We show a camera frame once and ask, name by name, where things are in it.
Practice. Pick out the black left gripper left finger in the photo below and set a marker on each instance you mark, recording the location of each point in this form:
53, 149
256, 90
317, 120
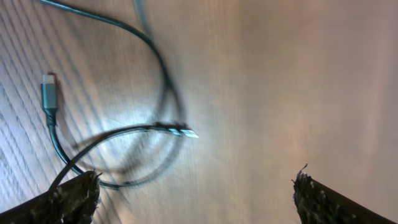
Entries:
73, 202

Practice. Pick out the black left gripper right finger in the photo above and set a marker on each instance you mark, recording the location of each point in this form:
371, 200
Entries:
319, 204

